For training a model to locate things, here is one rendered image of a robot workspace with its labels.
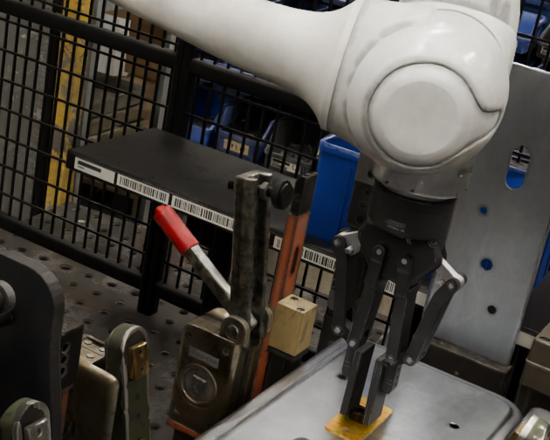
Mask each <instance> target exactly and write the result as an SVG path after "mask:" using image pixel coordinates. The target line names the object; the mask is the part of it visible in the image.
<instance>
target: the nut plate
mask: <svg viewBox="0 0 550 440"><path fill-rule="evenodd" d="M366 403H367V398H366V397H361V401H360V404H356V405H355V406H354V407H353V408H351V410H350V414H349V415H347V416H344V415H342V414H340V413H339V414H338V415H337V416H335V417H334V418H333V419H331V420H330V421H329V422H328V423H326V424H325V430H326V431H328V432H331V433H333V434H335V435H336V436H338V437H341V438H343V439H346V440H364V439H365V438H366V437H367V436H368V435H370V434H371V433H372V432H373V431H374V430H375V429H376V428H377V427H379V426H380V425H381V424H382V423H383V422H384V421H385V420H386V419H388V418H389V417H390V416H391V415H392V412H393V411H392V409H390V408H388V407H385V406H383V409H382V415H381V416H380V417H379V418H378V419H376V420H375V421H374V422H373V423H372V424H371V425H370V426H367V425H365V424H363V423H362V418H363V415H364V410H365V407H366ZM342 430H349V431H350V432H344V431H342Z"/></svg>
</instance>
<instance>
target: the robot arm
mask: <svg viewBox="0 0 550 440"><path fill-rule="evenodd" d="M107 1H109V2H111V3H114V4H116V5H117V6H119V7H121V8H122V9H124V10H127V11H129V12H131V13H133V14H135V15H136V16H137V17H140V18H142V19H144V20H146V21H148V22H150V23H151V24H154V25H155V26H157V27H159V28H161V29H163V30H165V31H167V32H169V33H171V34H173V35H175V36H176V37H178V38H180V39H182V40H184V41H186V42H188V43H190V44H192V45H194V46H195V47H197V48H199V49H201V50H203V51H205V52H207V53H209V54H211V55H213V56H215V57H217V58H220V59H221V60H223V61H225V62H227V63H229V64H231V65H234V66H236V67H238V68H240V69H242V70H245V71H247V72H249V73H251V74H254V75H256V76H258V77H260V78H262V79H266V80H268V81H270V82H272V83H274V84H276V85H278V86H282V87H284V88H285V89H287V90H289V91H291V92H293V93H295V94H297V95H298V96H299V97H300V98H301V99H303V100H304V101H305V102H306V103H307V104H308V105H309V107H310V108H311V109H312V110H313V112H314V113H315V115H316V117H317V120H318V122H319V124H320V128H321V129H323V130H326V131H327V132H329V133H331V134H334V135H336V136H337V137H339V138H341V139H342V140H343V141H346V142H347V143H349V144H351V145H352V146H354V147H356V148H358V149H359V150H360V151H361V152H362V153H363V154H365V155H366V156H368V157H370V158H371V162H370V166H369V168H370V173H371V174H372V176H373V177H374V178H375V181H374V185H373V189H372V193H371V197H370V201H369V205H368V212H367V218H366V221H365V222H364V224H363V225H362V226H361V227H360V228H359V230H358V231H353V232H351V231H350V230H345V231H343V232H341V233H340V234H338V235H336V236H334V237H333V238H332V240H331V243H332V246H333V252H334V256H335V259H336V266H335V281H334V297H333V327H332V330H333V333H334V334H335V335H336V336H341V337H342V338H343V339H344V340H345V341H346V343H347V351H346V355H345V359H344V362H343V366H342V374H343V375H345V376H347V377H348V381H347V386H346V390H345V394H344V397H343V401H342V404H341V407H340V414H342V415H344V416H347V415H349V414H350V410H351V408H353V407H354V406H355V405H356V404H360V401H361V396H362V392H363V389H364V386H365V382H366V379H367V375H368V370H369V366H370V362H371V359H372V356H373V352H374V349H375V344H374V343H373V342H370V341H368V342H367V343H366V341H367V340H369V339H370V338H371V337H372V336H369V335H370V333H371V329H372V327H373V324H374V322H375V316H376V314H377V311H378V308H379V305H380V303H381V300H382V295H383V293H384V290H385V287H386V284H387V282H388V281H389V280H390V281H392V282H393V283H394V284H395V290H394V296H395V302H394V307H393V312H392V318H391V323H390V329H389V334H388V344H387V349H386V352H385V353H384V354H383V355H381V356H380V357H379V358H377V359H376V361H375V367H374V372H373V375H372V380H371V383H370V388H369V391H368V399H367V403H366V407H365V410H364V415H363V418H362V423H363V424H365V425H367V426H370V425H371V424H372V423H373V422H374V421H375V420H376V419H378V418H379V417H380V416H381V415H382V409H383V404H384V401H385V397H386V394H388V395H389V394H390V393H391V392H392V391H393V390H394V389H395V388H396V387H397V384H398V380H399V376H400V373H401V369H402V364H406V365H408V366H410V367H411V366H414V365H415V364H416V363H417V362H419V361H420V360H421V359H422V358H423V357H424V356H425V354H426V352H427V350H428V348H429V346H430V343H431V341H432V339H433V337H434V335H435V333H436V331H437V329H438V326H439V324H440V322H441V320H442V318H443V316H444V314H445V311H446V309H447V307H448V305H449V303H450V301H451V299H452V296H453V295H454V294H455V293H456V292H457V291H458V290H459V289H460V288H461V287H462V286H463V285H465V284H466V282H467V277H466V275H465V274H464V273H462V272H459V273H456V272H455V271H454V270H453V269H452V267H451V266H450V265H449V264H448V263H447V262H446V259H447V252H446V249H445V240H446V238H447V235H448V231H449V228H450V221H451V218H452V214H453V210H454V208H455V204H456V200H457V197H460V196H461V195H462V194H464V193H465V191H467V189H468V185H469V181H470V178H471V172H472V169H473V166H474V162H475V159H476V155H477V153H478V152H479V151H480V150H481V149H482V148H483V147H484V146H485V145H486V144H487V142H488V141H489V140H490V139H491V138H492V136H493V135H494V133H495V132H496V130H497V128H498V125H499V123H500V122H501V120H502V118H503V115H504V113H505V108H506V104H507V101H508V93H509V75H510V72H511V69H512V62H513V59H514V55H515V51H516V45H517V39H516V37H517V31H518V27H519V16H520V0H400V1H399V2H392V1H385V0H355V1H354V2H352V3H351V4H349V5H348V6H346V7H344V8H342V9H339V10H335V11H328V12H316V11H309V10H299V9H295V8H291V7H287V6H284V5H281V4H277V3H273V2H270V1H266V0H107ZM360 248H362V250H363V253H364V255H365V258H366V260H367V262H368V272H367V275H366V277H365V280H364V283H365V286H364V289H363V292H362V295H361V300H360V303H359V305H358V308H357V311H356V315H355V317H354V312H355V298H356V284H357V270H358V252H359V251H360ZM434 271H436V272H437V279H436V282H435V285H436V288H437V289H438V290H437V291H436V292H435V293H434V295H433V296H432V298H431V300H430V302H429V304H428V306H427V308H426V310H425V313H424V315H423V317H422V319H421V321H420V324H419V326H418V328H417V330H416V332H415V335H414V337H413V339H412V341H411V342H410V344H409V335H410V329H411V324H412V319H413V314H414V309H415V303H416V295H417V292H418V291H419V288H420V284H421V281H422V280H423V279H425V278H426V277H428V276H429V275H430V274H431V273H432V272H434ZM408 344H409V347H408Z"/></svg>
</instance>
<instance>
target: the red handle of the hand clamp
mask: <svg viewBox="0 0 550 440"><path fill-rule="evenodd" d="M153 219H154V220H155V221H156V222H157V223H158V225H159V226H160V227H161V229H162V230H163V232H164V233H165V234H166V236H167V237H168V238H169V240H170V241H171V242H172V244H173V245H174V246H175V248H176V249H177V250H178V251H179V252H180V253H181V255H182V256H184V257H185V258H186V259H187V260H188V261H189V263H190V264H191V265H192V266H193V268H194V269H195V270H196V272H197V273H198V275H199V276H200V277H201V279H202V280H203V281H204V283H205V284H206V285H207V286H208V287H209V289H210V290H211V291H212V293H213V294H214V295H215V296H216V298H217V299H218V301H219V302H220V303H221V305H222V306H223V308H224V309H225V310H226V311H227V313H228V314H230V285H229V284H228V283H227V281H226V280H225V279H224V278H223V276H222V275H221V273H220V272H219V271H218V269H217V268H216V267H215V266H214V265H213V264H212V262H211V261H210V259H209V258H208V257H207V255H206V254H205V253H204V252H203V250H202V249H201V247H200V246H199V242H198V241H197V240H196V238H195V237H194V236H193V234H192V233H191V232H190V230H189V229H188V227H187V226H186V225H185V224H184V222H183V221H182V219H181V218H180V217H179V216H178V215H177V214H176V213H175V211H174V210H173V208H172V207H171V206H170V205H167V206H164V204H162V205H160V206H158V207H157V208H156V209H155V215H154V216H153ZM257 323H258V322H257V320H256V318H255V317H254V316H253V315H252V314H251V330H252V329H253V328H254V327H255V326H256V325H257Z"/></svg>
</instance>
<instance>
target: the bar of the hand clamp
mask: <svg viewBox="0 0 550 440"><path fill-rule="evenodd" d="M227 187H228V189H232V190H233V192H234V193H235V200H234V219H233V239H232V259H231V279H230V315H236V316H239V317H241V318H243V319H244V320H246V322H247V323H248V325H249V328H250V334H249V339H248V343H247V345H246V346H244V347H248V346H249V345H250V336H251V337H254V338H258V339H262V338H263V337H264V330H265V299H266V283H267V266H268V251H269V234H270V218H271V202H272V205H273V207H274V208H275V209H278V210H284V209H286V208H287V207H288V206H289V205H290V203H291V201H292V197H293V188H292V185H291V183H290V182H289V181H287V180H279V181H278V182H276V183H275V184H274V186H273V185H272V174H270V173H265V172H263V171H260V170H256V169H254V170H252V171H249V172H246V173H244V174H241V175H237V176H236V180H231V179H230V180H229V181H228V184H227ZM251 314H252V315H253V316H254V317H255V318H256V320H257V322H258V323H257V325H256V326H255V327H254V328H253V329H252V330H251Z"/></svg>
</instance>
